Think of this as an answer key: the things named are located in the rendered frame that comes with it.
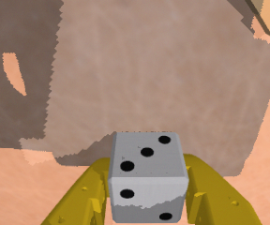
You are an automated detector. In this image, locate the grey die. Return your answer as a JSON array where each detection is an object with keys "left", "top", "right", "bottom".
[{"left": 108, "top": 132, "right": 189, "bottom": 223}]

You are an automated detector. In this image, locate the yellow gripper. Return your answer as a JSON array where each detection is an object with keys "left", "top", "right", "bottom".
[{"left": 40, "top": 154, "right": 262, "bottom": 225}]

